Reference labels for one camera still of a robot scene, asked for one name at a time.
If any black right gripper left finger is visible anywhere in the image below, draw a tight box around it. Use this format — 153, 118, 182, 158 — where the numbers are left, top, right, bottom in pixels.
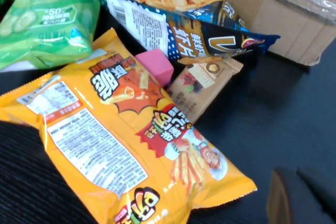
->
266, 167, 334, 224

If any green Lay's cucumber chips bag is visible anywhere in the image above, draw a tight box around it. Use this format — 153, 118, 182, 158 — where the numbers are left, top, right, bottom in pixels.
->
0, 0, 101, 70

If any black table mat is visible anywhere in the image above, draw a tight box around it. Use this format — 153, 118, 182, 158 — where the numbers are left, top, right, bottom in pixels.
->
0, 0, 336, 224

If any blue shrimp chips bag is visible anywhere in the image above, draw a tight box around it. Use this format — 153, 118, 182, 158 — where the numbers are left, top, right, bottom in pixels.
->
91, 0, 281, 65

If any brown wafer bar packet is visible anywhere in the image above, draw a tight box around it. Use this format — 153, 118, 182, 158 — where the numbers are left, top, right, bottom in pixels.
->
165, 57, 244, 125

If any hot pink foam cube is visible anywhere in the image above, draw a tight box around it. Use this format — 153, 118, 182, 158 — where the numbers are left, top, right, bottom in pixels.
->
135, 48, 174, 88

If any taped cardboard box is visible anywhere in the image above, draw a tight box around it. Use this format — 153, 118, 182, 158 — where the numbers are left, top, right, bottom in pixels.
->
133, 0, 336, 67

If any orange fries snack bag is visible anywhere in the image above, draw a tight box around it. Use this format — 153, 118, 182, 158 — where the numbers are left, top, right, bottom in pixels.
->
0, 27, 258, 224

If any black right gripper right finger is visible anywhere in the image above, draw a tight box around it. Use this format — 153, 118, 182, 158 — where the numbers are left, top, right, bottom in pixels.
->
296, 167, 336, 224

